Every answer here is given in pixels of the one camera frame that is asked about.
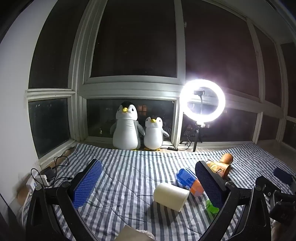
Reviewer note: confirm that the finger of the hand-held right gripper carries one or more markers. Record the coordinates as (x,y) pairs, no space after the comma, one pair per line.
(282,175)

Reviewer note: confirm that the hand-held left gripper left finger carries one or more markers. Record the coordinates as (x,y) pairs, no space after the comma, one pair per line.
(86,184)

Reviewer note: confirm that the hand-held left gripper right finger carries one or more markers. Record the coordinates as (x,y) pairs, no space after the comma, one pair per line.
(209,185)

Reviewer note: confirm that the cream white cup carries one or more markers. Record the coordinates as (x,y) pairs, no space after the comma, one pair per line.
(171,195)

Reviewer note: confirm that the brown paper cup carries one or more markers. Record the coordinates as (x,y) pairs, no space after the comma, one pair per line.
(226,158)

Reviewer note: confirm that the brown printed snack canister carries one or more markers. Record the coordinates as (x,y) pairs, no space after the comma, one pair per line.
(218,169)

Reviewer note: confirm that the blue and orange snack packet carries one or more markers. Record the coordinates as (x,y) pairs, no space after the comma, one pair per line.
(188,180)

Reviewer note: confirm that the green plastic wrapper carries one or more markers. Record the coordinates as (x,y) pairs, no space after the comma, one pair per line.
(211,207)

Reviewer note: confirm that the black charger adapter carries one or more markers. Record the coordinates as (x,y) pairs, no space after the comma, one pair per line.
(48,173)

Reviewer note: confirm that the blue striped blanket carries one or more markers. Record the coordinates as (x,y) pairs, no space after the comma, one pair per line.
(129,176)

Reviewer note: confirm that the white power strip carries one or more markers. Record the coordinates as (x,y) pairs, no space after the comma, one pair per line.
(37,183)

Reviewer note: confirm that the black tripod stand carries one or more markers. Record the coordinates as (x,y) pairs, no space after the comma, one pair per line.
(197,136)

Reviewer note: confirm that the beige cardboard piece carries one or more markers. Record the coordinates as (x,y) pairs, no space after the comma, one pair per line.
(133,234)

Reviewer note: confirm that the large penguin plush toy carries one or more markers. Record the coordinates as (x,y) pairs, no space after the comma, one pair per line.
(126,128)

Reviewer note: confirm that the small penguin plush toy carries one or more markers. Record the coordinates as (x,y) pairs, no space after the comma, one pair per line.
(153,134)

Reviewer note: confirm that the black phone holder clamp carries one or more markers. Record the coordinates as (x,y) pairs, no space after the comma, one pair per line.
(200,92)

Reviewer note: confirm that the white window frame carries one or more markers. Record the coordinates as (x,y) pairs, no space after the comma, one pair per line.
(79,90)

